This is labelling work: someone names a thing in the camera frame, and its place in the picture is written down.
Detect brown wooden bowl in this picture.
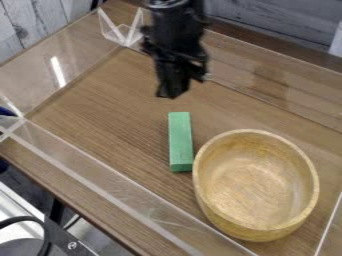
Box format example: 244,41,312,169
193,129,320,242

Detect black cable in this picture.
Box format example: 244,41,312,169
0,215,51,256

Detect green rectangular block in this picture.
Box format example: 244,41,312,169
169,112,194,172

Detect clear acrylic corner bracket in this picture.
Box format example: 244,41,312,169
97,8,145,48

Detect black table leg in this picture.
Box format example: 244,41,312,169
50,199,66,225

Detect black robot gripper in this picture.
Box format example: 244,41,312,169
141,0,209,98

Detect black metal bracket with screw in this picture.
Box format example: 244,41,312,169
45,219,99,256

